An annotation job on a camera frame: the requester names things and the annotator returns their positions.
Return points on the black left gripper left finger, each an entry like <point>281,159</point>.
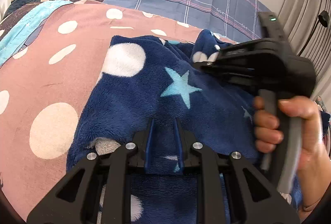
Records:
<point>98,188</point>

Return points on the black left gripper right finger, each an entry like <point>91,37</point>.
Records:
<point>230,187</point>

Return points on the navy fleece star pajama top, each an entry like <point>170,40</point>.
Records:
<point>203,132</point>

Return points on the right hand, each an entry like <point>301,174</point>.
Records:
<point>314,166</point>

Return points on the pink polka dot bedsheet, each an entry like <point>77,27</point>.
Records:
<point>89,71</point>

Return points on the light blue blanket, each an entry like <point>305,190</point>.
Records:
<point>15,38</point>

